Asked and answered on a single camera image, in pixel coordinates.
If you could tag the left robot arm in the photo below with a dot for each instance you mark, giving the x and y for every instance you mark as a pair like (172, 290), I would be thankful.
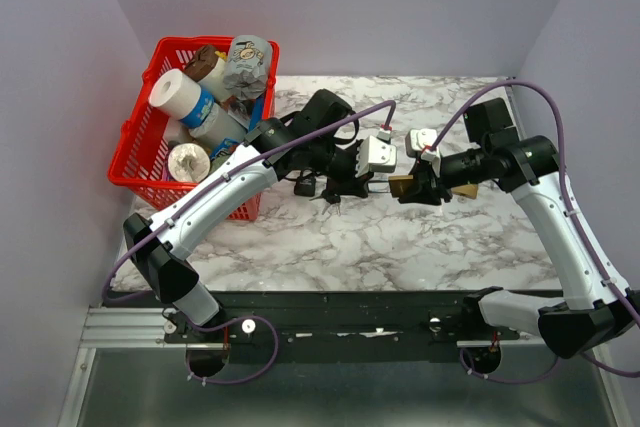
(303, 140)

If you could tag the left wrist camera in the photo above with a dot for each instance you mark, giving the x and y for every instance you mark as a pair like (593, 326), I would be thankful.
(374, 155)

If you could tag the black mounting rail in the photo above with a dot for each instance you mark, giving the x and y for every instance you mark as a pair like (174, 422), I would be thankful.
(339, 327)

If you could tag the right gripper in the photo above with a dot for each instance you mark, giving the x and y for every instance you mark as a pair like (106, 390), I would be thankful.
(425, 193)

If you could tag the white blue labelled bottle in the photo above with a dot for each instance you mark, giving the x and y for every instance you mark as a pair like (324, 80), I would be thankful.
(209, 124)

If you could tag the black key bunch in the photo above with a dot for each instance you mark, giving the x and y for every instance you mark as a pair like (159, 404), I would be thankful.
(332, 200)

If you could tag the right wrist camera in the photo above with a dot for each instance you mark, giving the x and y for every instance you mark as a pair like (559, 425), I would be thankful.
(419, 144)

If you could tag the red plastic basket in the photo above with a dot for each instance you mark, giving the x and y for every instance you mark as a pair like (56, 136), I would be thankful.
(141, 159)

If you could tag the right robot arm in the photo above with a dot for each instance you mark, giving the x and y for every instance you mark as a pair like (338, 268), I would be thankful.
(588, 313)

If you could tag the metal table frame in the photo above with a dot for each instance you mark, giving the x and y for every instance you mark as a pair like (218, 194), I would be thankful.
(126, 374)

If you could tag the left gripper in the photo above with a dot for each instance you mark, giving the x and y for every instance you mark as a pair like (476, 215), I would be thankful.
(350, 185)

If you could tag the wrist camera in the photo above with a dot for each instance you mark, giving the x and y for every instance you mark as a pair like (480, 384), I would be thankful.
(374, 155)
(419, 144)

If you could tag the brass padlock with keys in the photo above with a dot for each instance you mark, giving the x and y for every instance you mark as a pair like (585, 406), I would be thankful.
(396, 186)

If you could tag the black padlock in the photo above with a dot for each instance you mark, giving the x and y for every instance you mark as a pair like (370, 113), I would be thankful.
(305, 185)

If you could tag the brown chocolate wrapped item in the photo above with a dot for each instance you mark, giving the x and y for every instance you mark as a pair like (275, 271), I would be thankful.
(202, 63)

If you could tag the silver foil wrapped roll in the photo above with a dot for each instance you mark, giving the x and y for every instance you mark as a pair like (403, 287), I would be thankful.
(188, 163)

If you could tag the white toilet paper roll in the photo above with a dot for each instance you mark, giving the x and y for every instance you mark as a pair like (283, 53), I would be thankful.
(175, 94)

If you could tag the open brass padlock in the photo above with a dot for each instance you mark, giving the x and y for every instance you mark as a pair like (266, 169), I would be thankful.
(469, 191)

